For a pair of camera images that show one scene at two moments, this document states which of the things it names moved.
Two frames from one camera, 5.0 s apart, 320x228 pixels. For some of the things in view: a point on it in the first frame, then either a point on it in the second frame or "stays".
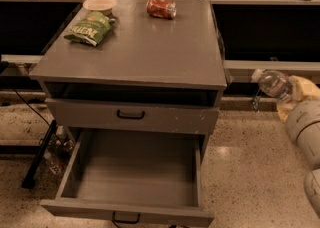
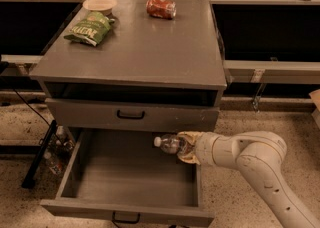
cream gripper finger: [283, 110] → [189, 158]
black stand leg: [29, 180] stays
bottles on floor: [58, 151] stays
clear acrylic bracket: [256, 100] stays
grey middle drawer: [143, 116] stays
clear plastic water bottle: [273, 83] → [169, 143]
